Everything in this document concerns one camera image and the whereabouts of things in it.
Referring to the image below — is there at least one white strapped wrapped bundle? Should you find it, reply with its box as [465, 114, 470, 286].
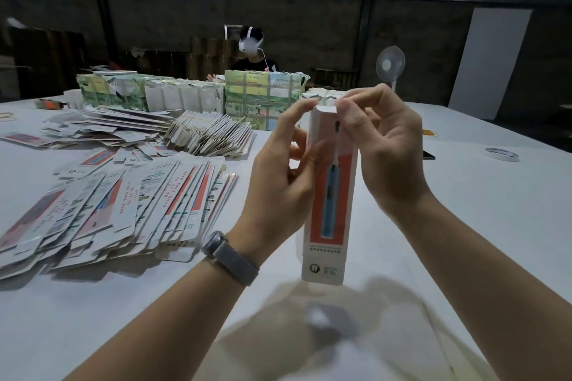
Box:
[302, 86, 350, 110]

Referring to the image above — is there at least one person's left forearm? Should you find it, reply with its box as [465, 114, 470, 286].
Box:
[67, 255, 256, 381]

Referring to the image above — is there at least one person's right forearm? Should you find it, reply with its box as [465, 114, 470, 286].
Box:
[393, 193, 572, 381]

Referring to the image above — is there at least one stack of brown cartons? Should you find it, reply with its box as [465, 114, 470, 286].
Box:
[186, 35, 235, 81]
[9, 26, 91, 96]

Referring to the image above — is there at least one grey band wristwatch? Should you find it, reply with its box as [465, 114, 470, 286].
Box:
[201, 230, 260, 287]

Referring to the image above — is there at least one person's left hand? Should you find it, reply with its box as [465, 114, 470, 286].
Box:
[228, 98, 334, 266]

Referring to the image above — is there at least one white head-mounted camera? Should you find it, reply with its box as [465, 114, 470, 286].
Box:
[225, 26, 265, 58]

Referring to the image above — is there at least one white tape roll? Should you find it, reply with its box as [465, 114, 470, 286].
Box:
[485, 146, 520, 162]

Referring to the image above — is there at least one person's right hand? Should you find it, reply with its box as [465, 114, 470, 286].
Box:
[336, 83, 432, 221]

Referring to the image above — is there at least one green printed wrapped bundle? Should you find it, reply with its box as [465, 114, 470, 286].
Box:
[223, 69, 309, 132]

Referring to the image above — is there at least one white board panel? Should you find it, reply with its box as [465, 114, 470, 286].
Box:
[447, 7, 533, 122]

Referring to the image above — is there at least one white standing fan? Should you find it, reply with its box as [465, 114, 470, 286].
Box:
[375, 45, 407, 92]

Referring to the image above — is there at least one dark wooden chair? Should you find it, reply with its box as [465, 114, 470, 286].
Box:
[311, 68, 359, 90]

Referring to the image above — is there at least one row of white wrapped bundles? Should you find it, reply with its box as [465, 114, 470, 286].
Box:
[76, 71, 226, 114]

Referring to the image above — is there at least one fanned stack of white cartons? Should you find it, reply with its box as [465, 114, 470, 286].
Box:
[165, 111, 257, 160]

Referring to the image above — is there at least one cluttered side table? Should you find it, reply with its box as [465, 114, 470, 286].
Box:
[558, 104, 572, 149]

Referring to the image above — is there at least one pile of cartons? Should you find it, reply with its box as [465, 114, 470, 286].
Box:
[0, 107, 241, 281]

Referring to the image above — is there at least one white toothbrush carton box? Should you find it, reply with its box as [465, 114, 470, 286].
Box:
[301, 104, 360, 286]

